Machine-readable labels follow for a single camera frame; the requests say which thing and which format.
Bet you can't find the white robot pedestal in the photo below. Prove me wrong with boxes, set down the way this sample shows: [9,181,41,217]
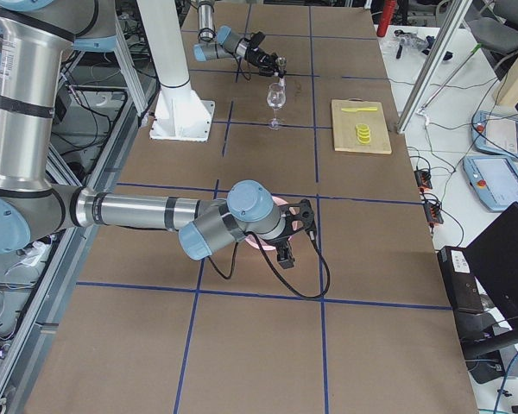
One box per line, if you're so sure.
[137,0,215,142]

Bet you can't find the teach pendant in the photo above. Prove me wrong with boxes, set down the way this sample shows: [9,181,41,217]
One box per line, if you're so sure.
[463,155,518,212]
[471,110,518,160]

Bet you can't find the far teach pendant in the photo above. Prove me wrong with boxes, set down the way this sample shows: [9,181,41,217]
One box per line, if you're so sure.
[471,110,518,160]

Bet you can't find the bamboo cutting board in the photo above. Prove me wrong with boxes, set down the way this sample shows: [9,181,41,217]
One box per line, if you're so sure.
[331,99,392,154]

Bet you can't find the steel jigger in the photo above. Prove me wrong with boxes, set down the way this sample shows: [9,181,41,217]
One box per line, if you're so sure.
[276,57,287,87]

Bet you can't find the aluminium frame post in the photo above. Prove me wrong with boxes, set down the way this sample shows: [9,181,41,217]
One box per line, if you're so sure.
[396,0,472,134]

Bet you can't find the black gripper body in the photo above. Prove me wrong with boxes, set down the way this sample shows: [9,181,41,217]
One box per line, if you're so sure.
[244,47,278,76]
[275,241,295,269]

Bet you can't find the red fire extinguisher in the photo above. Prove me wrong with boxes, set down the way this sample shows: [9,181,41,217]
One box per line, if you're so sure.
[376,0,396,38]

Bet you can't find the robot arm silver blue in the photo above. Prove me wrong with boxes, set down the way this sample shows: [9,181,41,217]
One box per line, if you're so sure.
[0,1,294,268]
[193,1,286,78]

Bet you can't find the yellow plastic knife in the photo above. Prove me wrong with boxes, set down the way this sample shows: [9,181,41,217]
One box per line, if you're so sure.
[340,106,378,113]

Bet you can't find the black device box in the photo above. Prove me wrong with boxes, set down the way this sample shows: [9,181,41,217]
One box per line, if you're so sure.
[437,246,488,315]

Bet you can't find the clear wine glass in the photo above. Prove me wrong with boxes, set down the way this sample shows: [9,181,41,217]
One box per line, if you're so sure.
[267,83,286,130]

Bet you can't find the black monitor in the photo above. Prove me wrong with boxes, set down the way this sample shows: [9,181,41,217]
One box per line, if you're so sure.
[464,202,518,328]

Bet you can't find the near teach pendant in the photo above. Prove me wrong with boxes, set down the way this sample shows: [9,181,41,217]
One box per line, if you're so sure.
[463,155,518,212]

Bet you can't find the pink bowl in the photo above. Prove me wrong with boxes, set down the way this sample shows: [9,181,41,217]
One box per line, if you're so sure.
[245,196,287,251]

